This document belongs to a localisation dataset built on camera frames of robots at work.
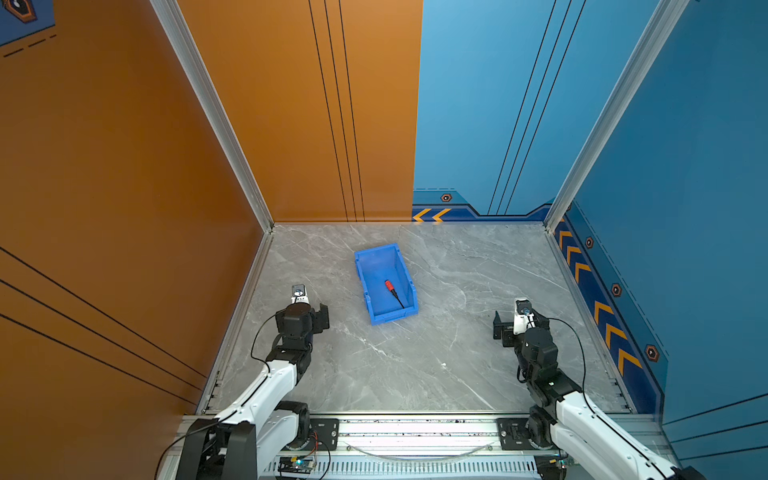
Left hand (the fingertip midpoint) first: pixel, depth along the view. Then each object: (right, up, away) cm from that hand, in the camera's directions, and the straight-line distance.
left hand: (304, 304), depth 88 cm
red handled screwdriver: (+26, +4, +12) cm, 29 cm away
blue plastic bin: (+19, +10, +19) cm, 29 cm away
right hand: (+60, -2, -3) cm, 60 cm away
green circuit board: (+3, -35, -17) cm, 39 cm away
